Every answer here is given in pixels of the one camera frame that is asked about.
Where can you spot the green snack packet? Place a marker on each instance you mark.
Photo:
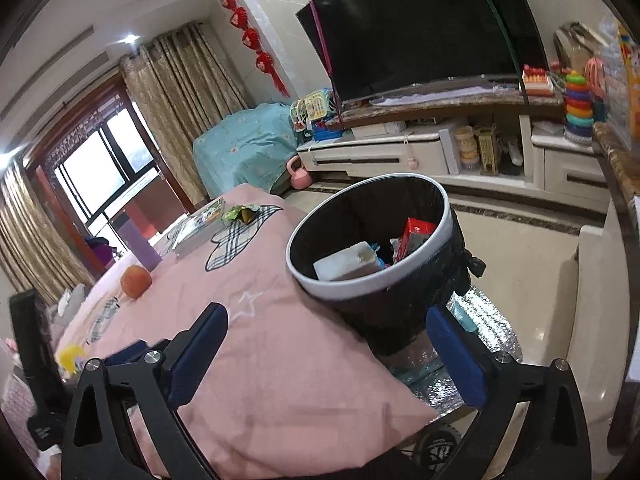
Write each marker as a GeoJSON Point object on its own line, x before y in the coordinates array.
{"type": "Point", "coordinates": [242, 214]}

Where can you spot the orange fruit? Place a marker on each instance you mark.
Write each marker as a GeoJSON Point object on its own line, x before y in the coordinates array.
{"type": "Point", "coordinates": [136, 282]}

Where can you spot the wooden tower toy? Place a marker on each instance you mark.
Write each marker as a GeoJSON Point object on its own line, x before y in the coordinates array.
{"type": "Point", "coordinates": [487, 152]}

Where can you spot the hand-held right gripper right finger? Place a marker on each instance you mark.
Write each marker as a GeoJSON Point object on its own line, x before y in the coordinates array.
{"type": "Point", "coordinates": [457, 355]}

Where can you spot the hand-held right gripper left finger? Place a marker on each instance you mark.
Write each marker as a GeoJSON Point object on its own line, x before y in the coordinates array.
{"type": "Point", "coordinates": [197, 355]}

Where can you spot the beige bag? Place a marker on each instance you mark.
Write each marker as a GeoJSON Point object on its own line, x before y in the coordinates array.
{"type": "Point", "coordinates": [575, 45]}

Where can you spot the beige patterned curtain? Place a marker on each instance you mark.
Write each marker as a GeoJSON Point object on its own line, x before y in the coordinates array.
{"type": "Point", "coordinates": [185, 110]}
{"type": "Point", "coordinates": [40, 240]}

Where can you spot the marble top side cabinet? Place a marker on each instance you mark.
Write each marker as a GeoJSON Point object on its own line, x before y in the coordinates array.
{"type": "Point", "coordinates": [600, 310]}

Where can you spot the purple fabric item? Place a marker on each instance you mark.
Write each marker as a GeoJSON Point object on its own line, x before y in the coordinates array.
{"type": "Point", "coordinates": [100, 250]}

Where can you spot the silver foil mat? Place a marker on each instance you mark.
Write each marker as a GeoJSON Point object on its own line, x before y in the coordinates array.
{"type": "Point", "coordinates": [495, 330]}

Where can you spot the brown framed balcony door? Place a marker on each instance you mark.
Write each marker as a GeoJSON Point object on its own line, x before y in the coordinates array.
{"type": "Point", "coordinates": [100, 170]}

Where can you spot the pink plastic toy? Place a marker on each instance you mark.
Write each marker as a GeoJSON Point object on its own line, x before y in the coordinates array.
{"type": "Point", "coordinates": [597, 85]}

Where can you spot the stack of round containers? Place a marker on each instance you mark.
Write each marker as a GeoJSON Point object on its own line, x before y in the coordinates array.
{"type": "Point", "coordinates": [464, 147]}

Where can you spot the black flat television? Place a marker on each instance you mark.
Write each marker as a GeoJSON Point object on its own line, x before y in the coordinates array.
{"type": "Point", "coordinates": [415, 25]}

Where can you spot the white television cabinet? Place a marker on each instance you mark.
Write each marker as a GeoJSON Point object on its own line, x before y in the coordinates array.
{"type": "Point", "coordinates": [380, 152]}

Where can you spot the black white-rimmed trash bin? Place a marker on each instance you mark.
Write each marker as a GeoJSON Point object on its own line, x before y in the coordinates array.
{"type": "Point", "coordinates": [350, 210]}

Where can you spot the red printed box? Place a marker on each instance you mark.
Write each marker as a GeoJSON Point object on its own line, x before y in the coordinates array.
{"type": "Point", "coordinates": [417, 240]}

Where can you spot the purple water bottle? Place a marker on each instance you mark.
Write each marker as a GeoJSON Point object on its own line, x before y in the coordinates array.
{"type": "Point", "coordinates": [140, 247]}

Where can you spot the pink kettlebell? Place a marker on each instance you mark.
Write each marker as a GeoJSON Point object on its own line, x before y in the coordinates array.
{"type": "Point", "coordinates": [300, 177]}

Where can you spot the white red milk carton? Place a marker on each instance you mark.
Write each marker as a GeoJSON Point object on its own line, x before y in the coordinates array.
{"type": "Point", "coordinates": [342, 262]}

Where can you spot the teal cloth cover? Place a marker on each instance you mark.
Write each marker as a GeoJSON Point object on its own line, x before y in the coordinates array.
{"type": "Point", "coordinates": [240, 150]}

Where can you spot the yellow plastic toy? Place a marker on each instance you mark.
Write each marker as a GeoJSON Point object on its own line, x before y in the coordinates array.
{"type": "Point", "coordinates": [70, 359]}

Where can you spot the red toy telephone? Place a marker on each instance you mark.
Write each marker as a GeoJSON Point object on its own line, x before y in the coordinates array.
{"type": "Point", "coordinates": [540, 81]}

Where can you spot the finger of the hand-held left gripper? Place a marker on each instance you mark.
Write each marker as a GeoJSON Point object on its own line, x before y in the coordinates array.
{"type": "Point", "coordinates": [125, 355]}
{"type": "Point", "coordinates": [157, 345]}

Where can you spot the yellow green activity toy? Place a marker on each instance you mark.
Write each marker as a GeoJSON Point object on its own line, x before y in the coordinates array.
{"type": "Point", "coordinates": [315, 112]}

